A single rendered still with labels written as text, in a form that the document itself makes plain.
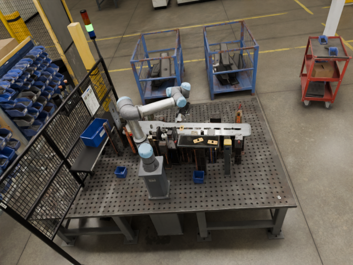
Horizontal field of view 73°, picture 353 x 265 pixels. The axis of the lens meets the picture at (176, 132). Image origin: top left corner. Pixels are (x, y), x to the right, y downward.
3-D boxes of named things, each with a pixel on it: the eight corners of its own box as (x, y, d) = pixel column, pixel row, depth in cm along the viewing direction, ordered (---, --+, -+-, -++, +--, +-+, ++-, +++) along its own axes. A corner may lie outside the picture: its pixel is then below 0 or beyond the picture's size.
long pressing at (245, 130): (250, 122, 249) (250, 121, 247) (251, 137, 233) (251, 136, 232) (127, 121, 280) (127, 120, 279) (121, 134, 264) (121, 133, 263)
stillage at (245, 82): (205, 69, 534) (202, 25, 469) (241, 64, 526) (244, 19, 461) (210, 100, 447) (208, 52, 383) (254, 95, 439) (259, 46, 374)
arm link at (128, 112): (121, 115, 162) (186, 95, 172) (117, 107, 170) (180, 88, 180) (125, 128, 170) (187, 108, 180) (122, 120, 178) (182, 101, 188)
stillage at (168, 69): (150, 74, 554) (140, 33, 489) (184, 70, 543) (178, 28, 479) (143, 105, 468) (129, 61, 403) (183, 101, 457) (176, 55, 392)
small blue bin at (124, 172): (128, 171, 262) (126, 166, 256) (125, 179, 255) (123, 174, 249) (119, 171, 265) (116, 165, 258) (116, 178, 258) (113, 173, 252)
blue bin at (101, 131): (112, 128, 268) (107, 119, 259) (96, 148, 249) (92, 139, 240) (100, 126, 274) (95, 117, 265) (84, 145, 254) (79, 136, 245)
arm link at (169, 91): (170, 92, 179) (184, 91, 182) (165, 85, 187) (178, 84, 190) (169, 101, 183) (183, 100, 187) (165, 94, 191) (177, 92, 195)
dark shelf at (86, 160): (122, 113, 291) (121, 111, 289) (90, 173, 228) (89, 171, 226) (105, 113, 296) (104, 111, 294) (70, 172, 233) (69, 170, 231)
